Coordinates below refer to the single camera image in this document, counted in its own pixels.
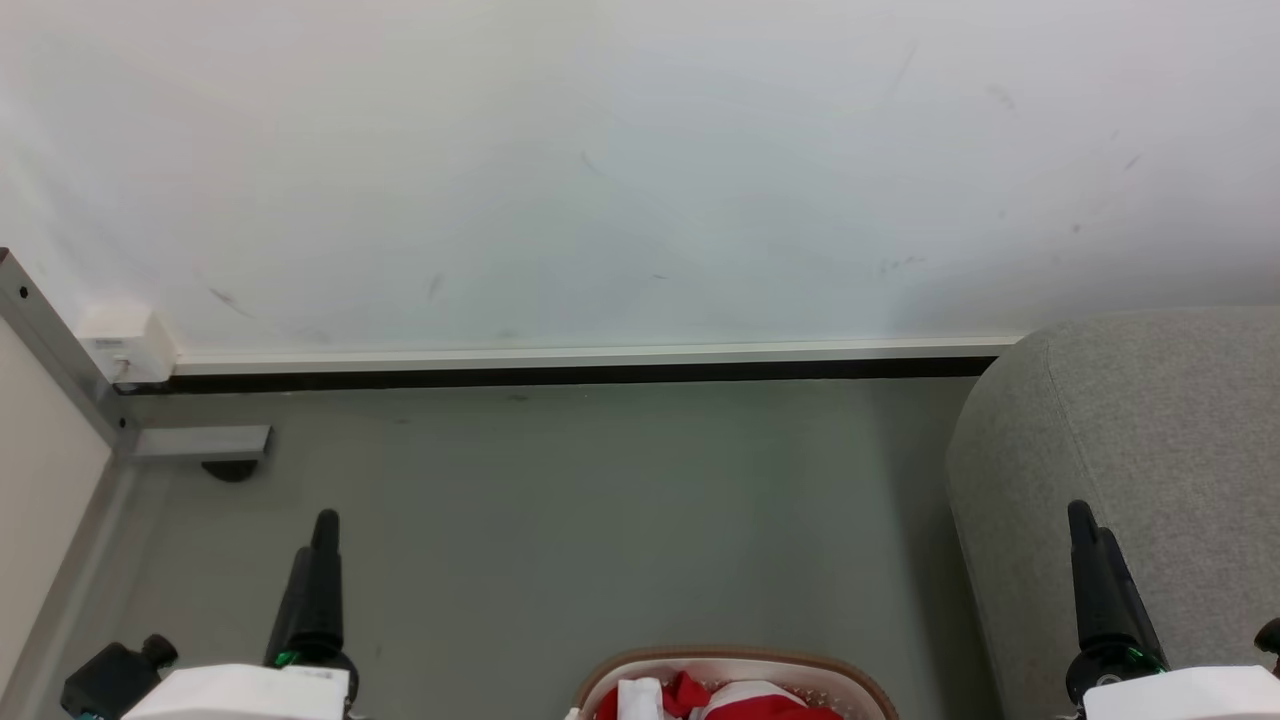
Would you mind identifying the white wall socket box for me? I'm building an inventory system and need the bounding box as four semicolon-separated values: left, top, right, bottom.
74;304;181;387

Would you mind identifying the white baseboard strip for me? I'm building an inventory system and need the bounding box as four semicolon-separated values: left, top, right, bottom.
172;336;1023;394

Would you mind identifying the white laundry basket brown rim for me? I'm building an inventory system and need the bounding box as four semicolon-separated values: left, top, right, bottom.
574;646;901;720

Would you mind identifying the grey aluminium frame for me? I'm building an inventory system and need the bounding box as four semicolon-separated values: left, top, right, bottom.
0;247;273;720

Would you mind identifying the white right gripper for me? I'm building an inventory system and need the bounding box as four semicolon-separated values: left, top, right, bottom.
1063;499;1280;720

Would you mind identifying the red basketball jersey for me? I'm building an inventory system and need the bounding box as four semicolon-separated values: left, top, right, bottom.
596;672;714;720

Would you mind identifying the black camera box teal connector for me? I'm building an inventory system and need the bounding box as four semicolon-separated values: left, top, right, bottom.
60;634;181;720

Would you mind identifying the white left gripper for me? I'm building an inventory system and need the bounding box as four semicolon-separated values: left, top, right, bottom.
120;508;361;720

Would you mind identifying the red and white garment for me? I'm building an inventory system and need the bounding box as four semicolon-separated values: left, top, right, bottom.
692;680;844;720

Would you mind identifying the beige partition board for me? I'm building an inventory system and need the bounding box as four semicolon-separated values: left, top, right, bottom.
0;318;113;691

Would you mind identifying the grey fabric sofa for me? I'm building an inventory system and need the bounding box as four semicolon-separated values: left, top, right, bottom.
944;305;1280;720

